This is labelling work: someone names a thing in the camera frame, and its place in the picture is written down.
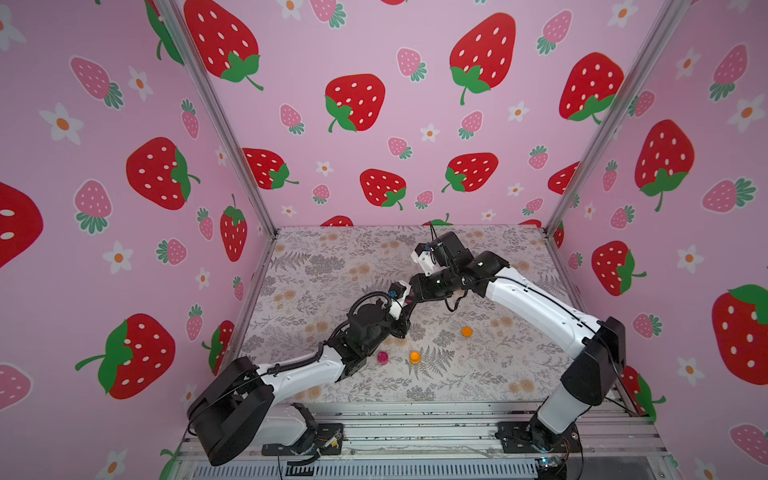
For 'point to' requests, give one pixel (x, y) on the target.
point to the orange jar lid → (466, 331)
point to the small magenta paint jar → (383, 358)
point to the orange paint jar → (415, 357)
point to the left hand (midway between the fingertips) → (415, 297)
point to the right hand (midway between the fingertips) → (411, 291)
